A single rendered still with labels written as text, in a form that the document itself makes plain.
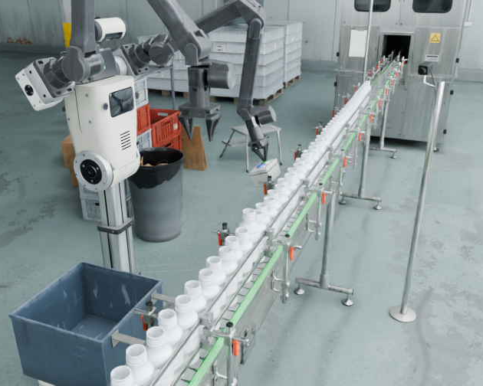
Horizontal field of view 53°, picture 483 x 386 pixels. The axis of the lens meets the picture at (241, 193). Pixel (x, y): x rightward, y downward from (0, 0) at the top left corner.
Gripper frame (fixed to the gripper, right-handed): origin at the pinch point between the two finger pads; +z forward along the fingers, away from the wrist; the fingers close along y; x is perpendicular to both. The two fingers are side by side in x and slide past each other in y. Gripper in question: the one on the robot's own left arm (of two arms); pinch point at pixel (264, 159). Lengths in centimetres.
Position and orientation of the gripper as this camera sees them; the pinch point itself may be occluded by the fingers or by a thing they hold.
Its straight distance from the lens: 205.5
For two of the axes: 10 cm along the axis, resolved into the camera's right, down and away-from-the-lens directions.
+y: 3.7, -3.7, 8.5
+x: -8.8, 1.8, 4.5
